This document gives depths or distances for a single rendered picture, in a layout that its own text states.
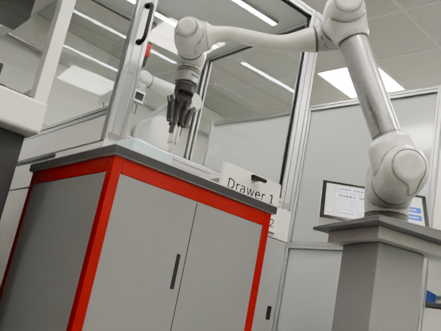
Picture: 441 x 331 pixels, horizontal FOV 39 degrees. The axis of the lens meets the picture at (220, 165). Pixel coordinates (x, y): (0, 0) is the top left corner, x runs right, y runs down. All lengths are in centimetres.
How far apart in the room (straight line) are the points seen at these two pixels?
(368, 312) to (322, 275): 200
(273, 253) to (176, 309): 112
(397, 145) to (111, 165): 92
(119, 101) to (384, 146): 101
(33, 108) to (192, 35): 60
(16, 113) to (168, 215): 56
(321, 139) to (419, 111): 73
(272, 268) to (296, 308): 134
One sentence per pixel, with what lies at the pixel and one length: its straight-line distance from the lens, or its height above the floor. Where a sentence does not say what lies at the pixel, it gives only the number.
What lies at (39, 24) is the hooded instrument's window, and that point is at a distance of 209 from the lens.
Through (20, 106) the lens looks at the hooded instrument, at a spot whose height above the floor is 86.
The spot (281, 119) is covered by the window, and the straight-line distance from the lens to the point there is 299.
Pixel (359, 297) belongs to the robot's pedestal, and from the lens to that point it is 217.
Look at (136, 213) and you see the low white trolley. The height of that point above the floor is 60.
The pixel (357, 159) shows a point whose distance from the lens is 420.
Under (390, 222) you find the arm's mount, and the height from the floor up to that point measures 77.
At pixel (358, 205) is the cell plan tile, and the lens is 314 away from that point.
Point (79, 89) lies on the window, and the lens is 282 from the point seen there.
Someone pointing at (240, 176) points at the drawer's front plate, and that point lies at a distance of 230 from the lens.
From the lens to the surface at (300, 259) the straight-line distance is 423.
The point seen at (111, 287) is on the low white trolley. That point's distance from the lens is 170.
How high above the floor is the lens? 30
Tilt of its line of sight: 16 degrees up
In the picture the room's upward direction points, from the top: 11 degrees clockwise
